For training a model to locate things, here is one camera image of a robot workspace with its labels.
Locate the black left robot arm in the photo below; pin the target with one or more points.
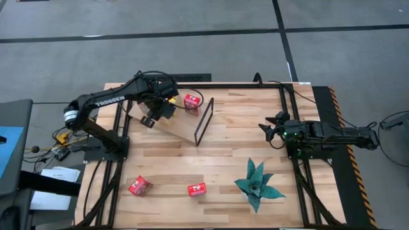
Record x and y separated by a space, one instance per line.
110 100

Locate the white paper sheet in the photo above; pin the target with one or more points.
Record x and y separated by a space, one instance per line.
48 201
60 174

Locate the wooden shelf black end frames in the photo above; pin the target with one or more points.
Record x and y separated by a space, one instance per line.
185 127

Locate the blue sheet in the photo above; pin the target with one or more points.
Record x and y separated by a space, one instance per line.
11 150

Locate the red Froot Loops cereal box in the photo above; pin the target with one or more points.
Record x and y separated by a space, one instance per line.
139 186
197 189
191 100

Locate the black aluminium table frame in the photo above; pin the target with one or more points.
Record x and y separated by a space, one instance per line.
243 86

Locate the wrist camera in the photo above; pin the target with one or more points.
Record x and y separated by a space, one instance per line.
148 122
282 116

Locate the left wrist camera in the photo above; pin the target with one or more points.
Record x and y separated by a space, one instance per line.
148 122

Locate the green artificial plant white pot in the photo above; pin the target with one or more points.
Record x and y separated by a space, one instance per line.
257 183

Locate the black power adapter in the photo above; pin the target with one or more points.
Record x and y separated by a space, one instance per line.
62 154

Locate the dark grey cart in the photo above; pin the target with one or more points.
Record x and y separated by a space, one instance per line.
16 111

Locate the black mat hazard striped edge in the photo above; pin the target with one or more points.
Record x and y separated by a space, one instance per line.
351 191

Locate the black bar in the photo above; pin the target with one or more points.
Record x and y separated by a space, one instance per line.
48 185

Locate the yellow plug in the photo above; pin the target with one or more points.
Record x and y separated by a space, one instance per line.
62 138

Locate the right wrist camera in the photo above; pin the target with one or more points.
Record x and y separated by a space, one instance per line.
282 116

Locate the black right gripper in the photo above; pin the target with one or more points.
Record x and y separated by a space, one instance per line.
282 131

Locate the black round knob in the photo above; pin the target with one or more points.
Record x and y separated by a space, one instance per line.
35 149

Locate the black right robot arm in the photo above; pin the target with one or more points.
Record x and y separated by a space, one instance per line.
335 135

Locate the yellow cereal box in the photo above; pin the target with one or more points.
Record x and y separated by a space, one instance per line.
173 100

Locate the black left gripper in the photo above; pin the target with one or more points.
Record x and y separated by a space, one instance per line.
163 108

